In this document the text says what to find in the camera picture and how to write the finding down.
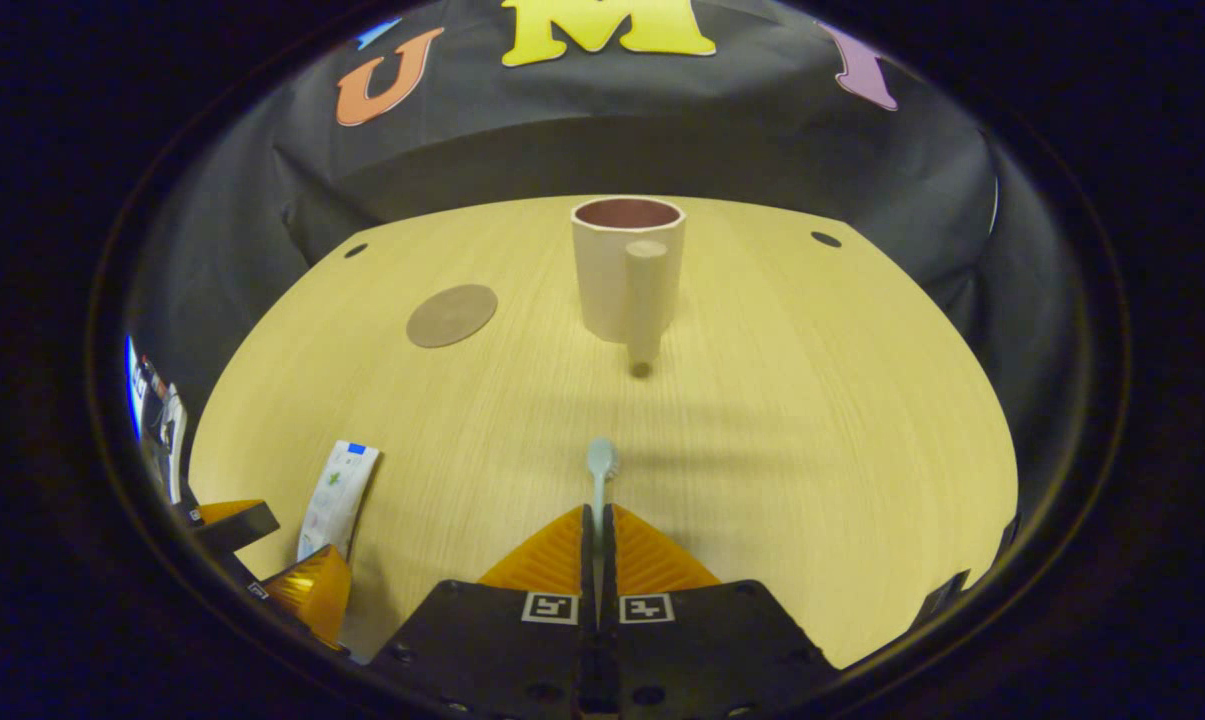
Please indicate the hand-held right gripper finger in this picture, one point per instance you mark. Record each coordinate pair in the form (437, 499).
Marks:
(587, 575)
(608, 575)

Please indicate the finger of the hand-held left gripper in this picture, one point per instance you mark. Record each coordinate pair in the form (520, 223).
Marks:
(232, 522)
(307, 595)

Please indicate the white toothpaste tube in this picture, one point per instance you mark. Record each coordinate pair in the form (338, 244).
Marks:
(337, 495)

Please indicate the pale blue toothbrush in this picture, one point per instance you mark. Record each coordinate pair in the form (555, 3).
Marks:
(602, 458)

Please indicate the round grey coaster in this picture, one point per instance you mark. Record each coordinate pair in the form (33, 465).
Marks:
(452, 316)

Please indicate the beige cup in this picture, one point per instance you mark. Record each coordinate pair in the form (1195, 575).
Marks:
(602, 280)

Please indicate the white side desk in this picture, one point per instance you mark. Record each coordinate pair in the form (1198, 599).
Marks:
(167, 440)

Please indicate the computer monitor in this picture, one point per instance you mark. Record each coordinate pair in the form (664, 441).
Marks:
(134, 390)

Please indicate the black backdrop cloth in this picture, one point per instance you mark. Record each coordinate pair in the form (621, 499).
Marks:
(562, 140)

